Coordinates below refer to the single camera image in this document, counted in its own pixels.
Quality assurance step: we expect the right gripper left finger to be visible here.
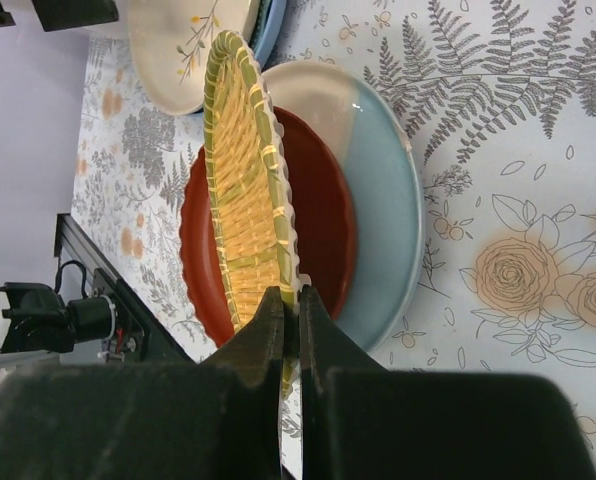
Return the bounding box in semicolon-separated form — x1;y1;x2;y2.
0;287;285;479

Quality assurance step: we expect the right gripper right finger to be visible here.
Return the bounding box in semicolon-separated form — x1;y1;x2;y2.
298;287;596;479

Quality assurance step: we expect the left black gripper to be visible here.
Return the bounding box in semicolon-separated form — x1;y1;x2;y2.
0;0;119;32

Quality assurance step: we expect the woven bamboo pattern plate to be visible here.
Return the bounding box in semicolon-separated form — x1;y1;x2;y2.
201;29;299;401

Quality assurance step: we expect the cream green floral plate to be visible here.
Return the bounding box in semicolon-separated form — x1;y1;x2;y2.
127;0;260;115

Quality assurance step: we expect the red-brown scalloped plate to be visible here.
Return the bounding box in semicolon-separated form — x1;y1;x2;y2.
179;107;357;347

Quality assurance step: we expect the blue plate under cream plate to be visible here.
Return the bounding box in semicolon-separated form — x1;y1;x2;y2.
249;0;287;68

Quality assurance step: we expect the cream and blue plate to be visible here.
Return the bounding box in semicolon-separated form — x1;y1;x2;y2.
263;61;425;352

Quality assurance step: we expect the floral patterned table mat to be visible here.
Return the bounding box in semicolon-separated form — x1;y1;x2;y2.
71;1;596;463

